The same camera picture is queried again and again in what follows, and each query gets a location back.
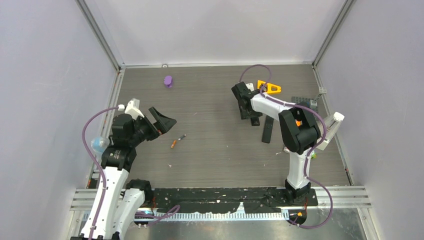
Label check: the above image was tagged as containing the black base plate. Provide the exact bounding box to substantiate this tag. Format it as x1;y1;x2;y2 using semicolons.
142;187;318;222

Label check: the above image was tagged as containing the purple cable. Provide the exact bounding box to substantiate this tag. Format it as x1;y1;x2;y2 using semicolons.
81;105;181;240
239;64;334;230

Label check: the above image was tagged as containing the purple plastic cap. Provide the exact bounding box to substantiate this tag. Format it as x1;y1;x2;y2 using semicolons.
163;75;174;88

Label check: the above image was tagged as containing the grey lego technic beam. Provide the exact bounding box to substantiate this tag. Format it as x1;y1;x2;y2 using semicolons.
310;87;327;107

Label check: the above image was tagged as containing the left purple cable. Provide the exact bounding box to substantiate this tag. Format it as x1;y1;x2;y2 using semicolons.
81;105;181;240

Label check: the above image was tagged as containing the grey lego baseplate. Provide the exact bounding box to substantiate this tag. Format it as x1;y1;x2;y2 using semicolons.
291;96;319;113

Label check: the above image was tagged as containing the black remote control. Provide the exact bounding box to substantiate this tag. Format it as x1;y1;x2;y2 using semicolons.
250;117;261;127
261;115;274;144

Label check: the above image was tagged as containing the orange plastic flashlight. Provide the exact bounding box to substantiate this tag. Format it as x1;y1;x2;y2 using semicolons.
295;120;303;127

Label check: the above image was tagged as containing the yellow triangular toy block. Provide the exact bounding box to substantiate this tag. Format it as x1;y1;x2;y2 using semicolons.
257;80;282;95

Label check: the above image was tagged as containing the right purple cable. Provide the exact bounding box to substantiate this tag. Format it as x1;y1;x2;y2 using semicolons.
239;64;334;230

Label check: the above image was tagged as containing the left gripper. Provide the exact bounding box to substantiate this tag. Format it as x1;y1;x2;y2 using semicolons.
129;107;176;147

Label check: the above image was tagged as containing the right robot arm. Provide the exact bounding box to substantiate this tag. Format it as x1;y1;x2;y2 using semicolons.
231;82;322;205

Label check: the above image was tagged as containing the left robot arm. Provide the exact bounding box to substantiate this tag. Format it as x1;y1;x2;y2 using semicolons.
76;100;177;240

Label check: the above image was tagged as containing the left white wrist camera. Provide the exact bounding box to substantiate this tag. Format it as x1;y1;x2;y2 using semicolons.
117;98;145;120

